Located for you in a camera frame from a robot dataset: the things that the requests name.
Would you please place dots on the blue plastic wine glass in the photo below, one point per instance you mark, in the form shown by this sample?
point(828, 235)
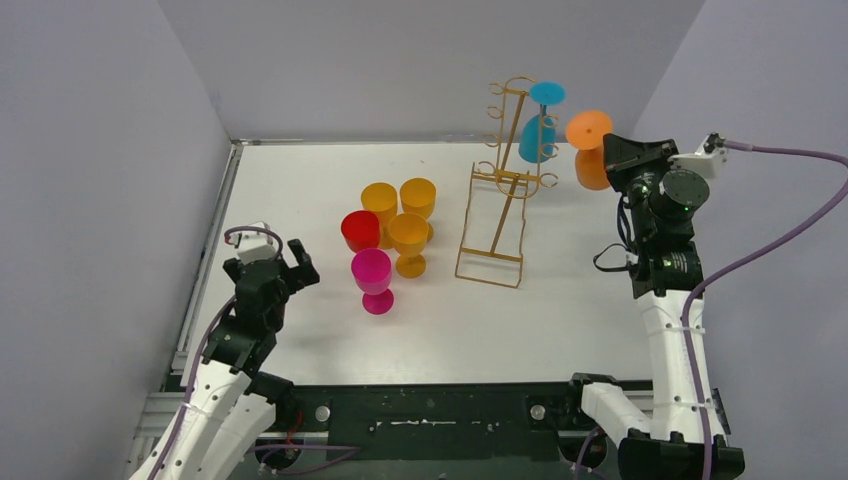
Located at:
point(539, 133)

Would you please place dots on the red plastic wine glass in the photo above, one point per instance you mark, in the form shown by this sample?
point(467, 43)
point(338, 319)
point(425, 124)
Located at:
point(361, 230)

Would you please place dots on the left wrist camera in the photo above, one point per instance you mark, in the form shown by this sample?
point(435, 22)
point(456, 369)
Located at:
point(254, 242)

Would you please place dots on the pink plastic wine glass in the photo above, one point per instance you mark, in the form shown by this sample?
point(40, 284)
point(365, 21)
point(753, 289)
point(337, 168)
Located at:
point(372, 271)

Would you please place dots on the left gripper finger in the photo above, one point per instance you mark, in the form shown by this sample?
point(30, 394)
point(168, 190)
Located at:
point(304, 273)
point(234, 269)

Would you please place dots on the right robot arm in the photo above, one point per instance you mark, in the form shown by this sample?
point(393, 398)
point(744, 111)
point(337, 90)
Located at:
point(684, 435)

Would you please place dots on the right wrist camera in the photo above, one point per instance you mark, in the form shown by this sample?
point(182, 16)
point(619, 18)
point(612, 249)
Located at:
point(707, 160)

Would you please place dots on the yellow wine glass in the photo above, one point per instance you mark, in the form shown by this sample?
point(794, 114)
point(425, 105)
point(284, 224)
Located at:
point(410, 263)
point(381, 199)
point(418, 198)

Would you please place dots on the gold wire glass rack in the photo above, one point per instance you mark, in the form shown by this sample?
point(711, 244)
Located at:
point(514, 179)

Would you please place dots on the orange plastic wine glass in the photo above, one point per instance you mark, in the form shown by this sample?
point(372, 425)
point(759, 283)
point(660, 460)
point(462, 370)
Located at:
point(585, 132)

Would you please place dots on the yellow wine glass front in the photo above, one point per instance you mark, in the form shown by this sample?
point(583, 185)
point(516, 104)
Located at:
point(381, 199)

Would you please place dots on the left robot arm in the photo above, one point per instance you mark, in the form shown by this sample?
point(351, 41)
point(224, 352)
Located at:
point(228, 400)

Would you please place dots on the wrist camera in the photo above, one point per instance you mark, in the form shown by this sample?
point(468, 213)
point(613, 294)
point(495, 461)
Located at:
point(707, 160)
point(254, 242)

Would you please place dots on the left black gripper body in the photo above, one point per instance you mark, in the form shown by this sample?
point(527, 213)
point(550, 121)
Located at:
point(279, 275)

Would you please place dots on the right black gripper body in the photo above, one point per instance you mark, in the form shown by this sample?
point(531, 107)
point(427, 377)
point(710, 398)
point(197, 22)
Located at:
point(642, 186)

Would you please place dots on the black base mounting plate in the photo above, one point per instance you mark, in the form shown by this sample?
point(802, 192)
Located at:
point(537, 421)

